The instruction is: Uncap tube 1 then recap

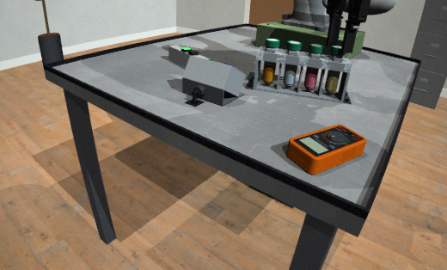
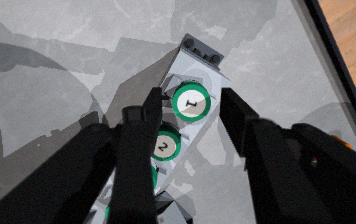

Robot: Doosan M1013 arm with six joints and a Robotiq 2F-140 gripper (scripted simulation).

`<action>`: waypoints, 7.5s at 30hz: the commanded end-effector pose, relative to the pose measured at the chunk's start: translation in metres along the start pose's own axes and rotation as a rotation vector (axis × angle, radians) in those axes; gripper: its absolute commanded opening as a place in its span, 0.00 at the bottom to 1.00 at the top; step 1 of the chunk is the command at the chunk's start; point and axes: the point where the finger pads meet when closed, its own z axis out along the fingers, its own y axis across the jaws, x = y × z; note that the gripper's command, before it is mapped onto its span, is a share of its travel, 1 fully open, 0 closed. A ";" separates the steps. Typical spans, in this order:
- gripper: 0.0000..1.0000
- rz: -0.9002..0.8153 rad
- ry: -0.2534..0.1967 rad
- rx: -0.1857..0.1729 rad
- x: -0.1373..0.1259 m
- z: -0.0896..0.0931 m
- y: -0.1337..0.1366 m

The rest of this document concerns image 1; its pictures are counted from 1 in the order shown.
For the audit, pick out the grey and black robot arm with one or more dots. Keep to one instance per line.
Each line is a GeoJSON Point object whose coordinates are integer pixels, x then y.
{"type": "Point", "coordinates": [311, 14]}

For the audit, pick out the black table edge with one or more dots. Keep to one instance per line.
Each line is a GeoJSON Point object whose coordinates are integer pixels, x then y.
{"type": "Point", "coordinates": [304, 186]}

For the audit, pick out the orange digital multimeter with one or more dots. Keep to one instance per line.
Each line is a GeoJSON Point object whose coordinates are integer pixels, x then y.
{"type": "Point", "coordinates": [324, 149]}

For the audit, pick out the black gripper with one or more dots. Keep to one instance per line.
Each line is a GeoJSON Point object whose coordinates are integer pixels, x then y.
{"type": "Point", "coordinates": [356, 15]}

